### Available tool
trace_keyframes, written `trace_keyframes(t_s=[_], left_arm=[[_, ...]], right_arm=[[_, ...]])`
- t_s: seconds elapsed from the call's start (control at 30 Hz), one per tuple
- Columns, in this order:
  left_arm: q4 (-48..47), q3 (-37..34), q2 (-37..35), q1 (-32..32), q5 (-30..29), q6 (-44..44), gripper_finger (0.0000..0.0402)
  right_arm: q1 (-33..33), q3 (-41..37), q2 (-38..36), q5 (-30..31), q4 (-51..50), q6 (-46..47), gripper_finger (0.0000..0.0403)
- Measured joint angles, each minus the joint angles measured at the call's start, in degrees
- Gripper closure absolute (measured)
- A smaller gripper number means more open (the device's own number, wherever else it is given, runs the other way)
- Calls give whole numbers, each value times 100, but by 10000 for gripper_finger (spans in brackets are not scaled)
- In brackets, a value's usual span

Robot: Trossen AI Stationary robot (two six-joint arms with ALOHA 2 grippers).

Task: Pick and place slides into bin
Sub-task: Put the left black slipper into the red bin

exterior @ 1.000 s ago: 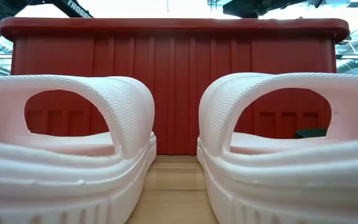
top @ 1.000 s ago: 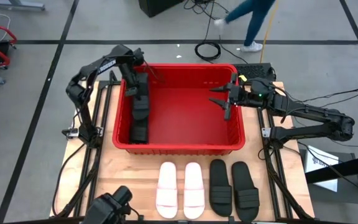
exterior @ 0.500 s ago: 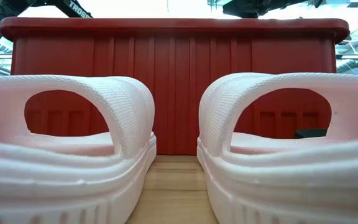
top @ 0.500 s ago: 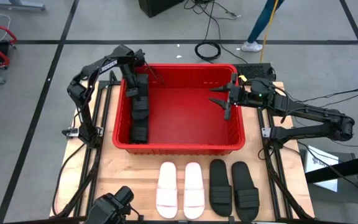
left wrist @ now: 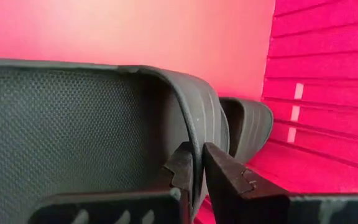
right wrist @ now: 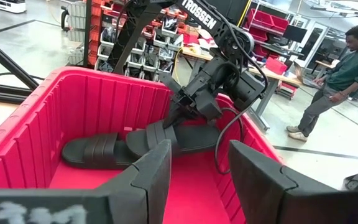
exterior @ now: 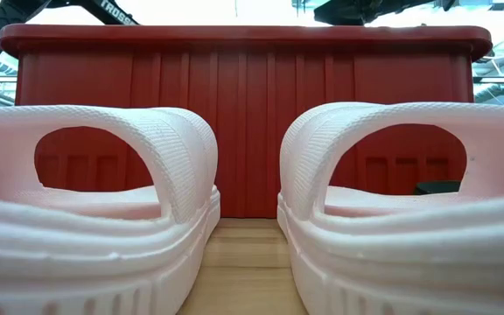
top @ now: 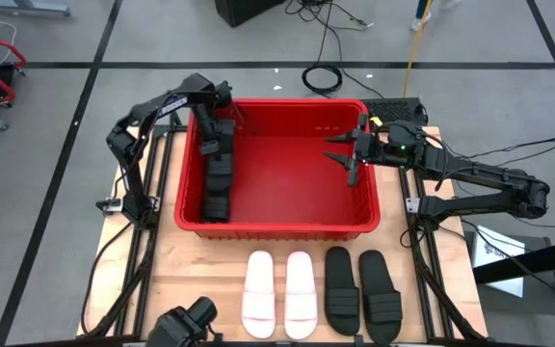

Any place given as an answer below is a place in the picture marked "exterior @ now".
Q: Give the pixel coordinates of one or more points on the white foam slipper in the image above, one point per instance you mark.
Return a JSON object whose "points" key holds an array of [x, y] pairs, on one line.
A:
{"points": [[409, 245], [59, 245]]}

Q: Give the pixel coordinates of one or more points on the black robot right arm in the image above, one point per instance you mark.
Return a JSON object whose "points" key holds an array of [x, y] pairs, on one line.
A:
{"points": [[348, 13]]}

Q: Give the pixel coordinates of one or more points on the red plastic bin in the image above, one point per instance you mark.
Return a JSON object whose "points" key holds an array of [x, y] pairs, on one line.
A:
{"points": [[243, 131]]}

